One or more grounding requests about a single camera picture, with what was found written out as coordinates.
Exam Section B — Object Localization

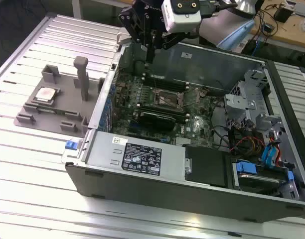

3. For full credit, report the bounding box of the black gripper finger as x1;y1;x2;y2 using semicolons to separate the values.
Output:
118;6;152;63
151;31;199;63

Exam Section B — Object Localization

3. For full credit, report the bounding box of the silver CPU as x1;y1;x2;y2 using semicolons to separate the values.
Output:
34;86;57;102

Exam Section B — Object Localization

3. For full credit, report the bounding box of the CPU socket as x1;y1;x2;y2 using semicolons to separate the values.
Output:
154;86;187;109

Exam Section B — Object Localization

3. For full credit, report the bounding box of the metal locking lever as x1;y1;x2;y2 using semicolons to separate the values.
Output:
151;69;158;91
181;100;203;109

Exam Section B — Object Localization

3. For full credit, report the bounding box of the white desk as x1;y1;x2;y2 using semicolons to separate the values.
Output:
72;0;123;20

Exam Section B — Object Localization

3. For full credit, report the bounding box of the black graphics card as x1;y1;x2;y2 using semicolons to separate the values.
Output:
137;111;177;132

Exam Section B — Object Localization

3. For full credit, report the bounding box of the green motherboard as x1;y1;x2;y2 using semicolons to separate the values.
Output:
110;71;219;151

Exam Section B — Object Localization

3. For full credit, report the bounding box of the silver drive cage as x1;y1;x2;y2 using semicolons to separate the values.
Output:
223;69;272;120

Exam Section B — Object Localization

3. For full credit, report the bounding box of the grey parts rack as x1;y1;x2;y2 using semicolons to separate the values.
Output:
12;56;106;137

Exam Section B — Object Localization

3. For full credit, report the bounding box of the black box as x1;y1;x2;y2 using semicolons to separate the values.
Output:
274;5;292;23

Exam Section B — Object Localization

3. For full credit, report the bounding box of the green RAM stick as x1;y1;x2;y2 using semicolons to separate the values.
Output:
35;106;66;115

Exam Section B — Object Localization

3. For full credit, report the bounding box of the wooden desk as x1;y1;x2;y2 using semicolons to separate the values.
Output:
249;0;305;52

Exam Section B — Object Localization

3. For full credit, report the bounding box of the grey power supply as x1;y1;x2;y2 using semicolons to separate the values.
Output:
85;131;187;183

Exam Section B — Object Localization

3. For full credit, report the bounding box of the black drive bay cover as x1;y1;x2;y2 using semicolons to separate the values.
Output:
184;145;233;189

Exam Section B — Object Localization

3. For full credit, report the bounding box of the grey flat device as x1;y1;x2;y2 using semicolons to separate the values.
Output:
293;2;305;17

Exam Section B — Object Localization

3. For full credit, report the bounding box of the black PC case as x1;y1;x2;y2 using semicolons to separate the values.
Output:
60;26;305;224

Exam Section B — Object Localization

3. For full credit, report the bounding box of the hard disk in blue carrier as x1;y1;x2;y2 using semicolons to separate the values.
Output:
231;160;297;199

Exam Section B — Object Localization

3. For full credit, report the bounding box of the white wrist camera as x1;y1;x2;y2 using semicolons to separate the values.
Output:
161;0;202;33

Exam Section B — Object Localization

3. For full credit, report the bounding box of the red wire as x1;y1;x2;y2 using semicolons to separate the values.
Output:
229;136;265;153

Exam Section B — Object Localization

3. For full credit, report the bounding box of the yellow wire bundle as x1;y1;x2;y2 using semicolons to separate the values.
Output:
251;137;263;157

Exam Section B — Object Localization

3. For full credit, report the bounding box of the blue flat wire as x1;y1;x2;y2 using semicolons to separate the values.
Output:
270;141;281;172
262;145;274;167

